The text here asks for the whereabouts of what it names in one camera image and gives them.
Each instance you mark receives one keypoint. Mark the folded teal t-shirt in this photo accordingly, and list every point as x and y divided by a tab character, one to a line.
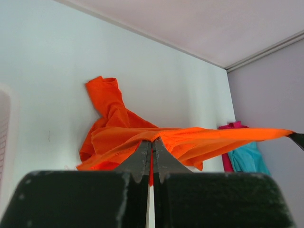
248	158

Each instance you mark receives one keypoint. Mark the white plastic basket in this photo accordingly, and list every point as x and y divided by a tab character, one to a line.
9	124

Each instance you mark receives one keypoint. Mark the orange t-shirt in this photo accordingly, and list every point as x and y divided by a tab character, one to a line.
118	133

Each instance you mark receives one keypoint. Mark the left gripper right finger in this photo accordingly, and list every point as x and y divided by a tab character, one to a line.
186	199

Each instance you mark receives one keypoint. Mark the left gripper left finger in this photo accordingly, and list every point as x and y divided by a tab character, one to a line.
84	199

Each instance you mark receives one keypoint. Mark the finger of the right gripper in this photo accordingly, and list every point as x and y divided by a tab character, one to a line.
298	138

